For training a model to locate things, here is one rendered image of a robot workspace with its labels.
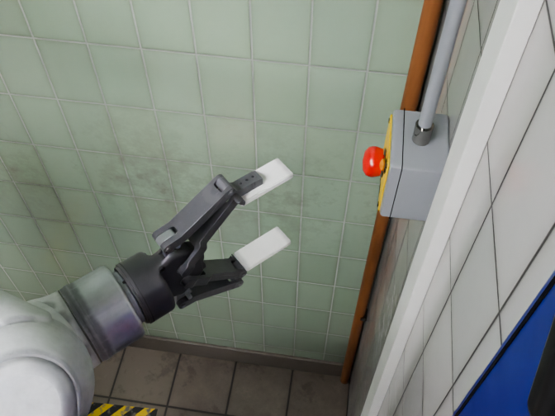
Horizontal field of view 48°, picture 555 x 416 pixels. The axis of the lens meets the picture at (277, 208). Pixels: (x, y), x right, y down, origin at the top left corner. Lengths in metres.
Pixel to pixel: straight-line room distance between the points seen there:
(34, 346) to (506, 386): 0.31
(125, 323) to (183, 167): 0.75
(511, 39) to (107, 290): 0.44
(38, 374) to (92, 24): 0.79
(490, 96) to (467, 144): 0.06
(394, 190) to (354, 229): 0.69
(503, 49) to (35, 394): 0.42
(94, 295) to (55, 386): 0.21
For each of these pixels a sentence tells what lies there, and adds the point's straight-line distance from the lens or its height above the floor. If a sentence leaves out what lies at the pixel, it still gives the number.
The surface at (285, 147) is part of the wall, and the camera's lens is 1.25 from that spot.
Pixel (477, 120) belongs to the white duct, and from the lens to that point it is 0.57.
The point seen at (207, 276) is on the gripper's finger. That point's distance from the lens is 0.73.
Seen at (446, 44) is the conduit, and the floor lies 1.66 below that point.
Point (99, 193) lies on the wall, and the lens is 1.54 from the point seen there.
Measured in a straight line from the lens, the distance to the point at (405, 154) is 0.75.
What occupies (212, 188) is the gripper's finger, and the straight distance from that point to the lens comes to 0.65.
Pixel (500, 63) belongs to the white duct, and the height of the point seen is 1.74.
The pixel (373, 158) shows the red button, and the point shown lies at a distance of 0.78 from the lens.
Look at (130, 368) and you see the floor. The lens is 2.28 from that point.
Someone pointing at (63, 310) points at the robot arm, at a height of 1.51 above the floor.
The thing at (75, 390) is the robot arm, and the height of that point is 1.63.
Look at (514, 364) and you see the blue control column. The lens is 0.34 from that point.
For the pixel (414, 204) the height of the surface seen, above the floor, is 1.45.
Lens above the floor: 2.06
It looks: 54 degrees down
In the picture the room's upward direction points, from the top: straight up
